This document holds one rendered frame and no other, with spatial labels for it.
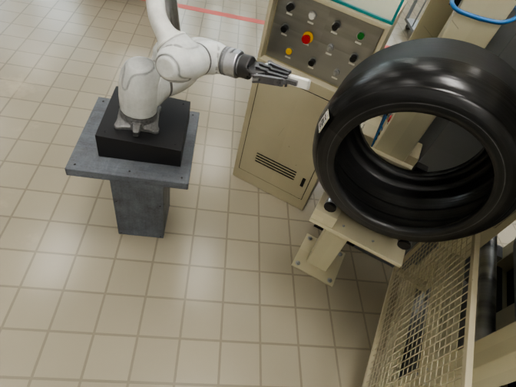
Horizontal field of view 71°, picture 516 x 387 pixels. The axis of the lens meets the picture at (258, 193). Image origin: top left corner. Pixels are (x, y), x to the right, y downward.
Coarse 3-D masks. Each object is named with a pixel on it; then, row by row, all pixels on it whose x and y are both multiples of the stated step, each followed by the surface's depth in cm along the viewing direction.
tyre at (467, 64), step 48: (384, 48) 104; (432, 48) 92; (480, 48) 93; (336, 96) 101; (384, 96) 89; (432, 96) 84; (480, 96) 82; (336, 144) 104; (336, 192) 116; (384, 192) 137; (432, 192) 131; (480, 192) 118; (432, 240) 111
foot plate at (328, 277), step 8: (304, 240) 226; (312, 240) 228; (304, 248) 223; (312, 248) 224; (296, 256) 218; (304, 256) 219; (336, 256) 223; (296, 264) 214; (304, 264) 215; (336, 264) 220; (304, 272) 213; (312, 272) 213; (320, 272) 214; (328, 272) 215; (336, 272) 216; (320, 280) 211; (328, 280) 211
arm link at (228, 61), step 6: (228, 48) 114; (234, 48) 115; (222, 54) 114; (228, 54) 113; (234, 54) 113; (240, 54) 114; (222, 60) 114; (228, 60) 113; (234, 60) 113; (222, 66) 115; (228, 66) 114; (234, 66) 114; (222, 72) 117; (228, 72) 115; (234, 72) 115
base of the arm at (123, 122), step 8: (120, 112) 151; (120, 120) 151; (128, 120) 150; (136, 120) 149; (144, 120) 151; (152, 120) 154; (120, 128) 150; (128, 128) 151; (136, 128) 149; (144, 128) 153; (152, 128) 154; (136, 136) 150
